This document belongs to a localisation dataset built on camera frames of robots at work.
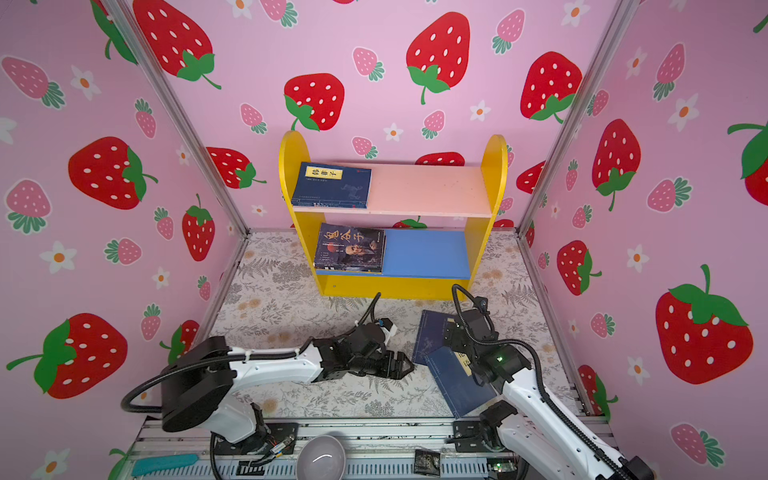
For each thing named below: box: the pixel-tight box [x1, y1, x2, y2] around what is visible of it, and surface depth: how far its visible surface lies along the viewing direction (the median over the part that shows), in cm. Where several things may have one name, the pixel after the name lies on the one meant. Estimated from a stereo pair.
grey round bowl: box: [296, 434, 346, 480], surface depth 71 cm
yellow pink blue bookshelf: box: [279, 130, 508, 299], surface depth 92 cm
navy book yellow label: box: [292, 198, 368, 209], surface depth 71 cm
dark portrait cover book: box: [314, 222, 386, 273], surface depth 93 cm
